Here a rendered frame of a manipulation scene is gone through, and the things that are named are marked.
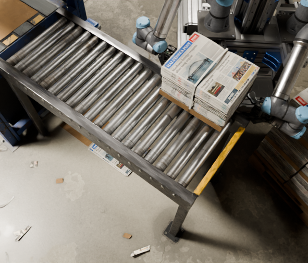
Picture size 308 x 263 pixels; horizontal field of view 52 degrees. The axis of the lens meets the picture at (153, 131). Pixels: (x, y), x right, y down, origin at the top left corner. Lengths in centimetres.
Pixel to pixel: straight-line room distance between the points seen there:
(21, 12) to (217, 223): 185
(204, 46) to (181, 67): 18
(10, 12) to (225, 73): 138
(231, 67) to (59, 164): 146
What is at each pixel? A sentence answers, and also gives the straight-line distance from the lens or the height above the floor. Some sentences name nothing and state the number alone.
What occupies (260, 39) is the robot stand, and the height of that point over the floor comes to 73.
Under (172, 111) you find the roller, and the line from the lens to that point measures 164.
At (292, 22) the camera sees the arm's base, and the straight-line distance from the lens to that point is 212.
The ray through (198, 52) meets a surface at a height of 103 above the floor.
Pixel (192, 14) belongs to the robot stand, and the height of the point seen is 74.
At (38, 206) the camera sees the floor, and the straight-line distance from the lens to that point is 237.
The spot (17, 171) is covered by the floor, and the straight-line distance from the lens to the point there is 251.
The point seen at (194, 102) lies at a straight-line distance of 155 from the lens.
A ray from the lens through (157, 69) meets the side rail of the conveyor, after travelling 179.
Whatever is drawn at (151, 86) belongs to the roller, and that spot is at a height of 80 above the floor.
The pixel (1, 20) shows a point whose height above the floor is 80.
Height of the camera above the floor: 218
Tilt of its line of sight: 62 degrees down
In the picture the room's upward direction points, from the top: 3 degrees clockwise
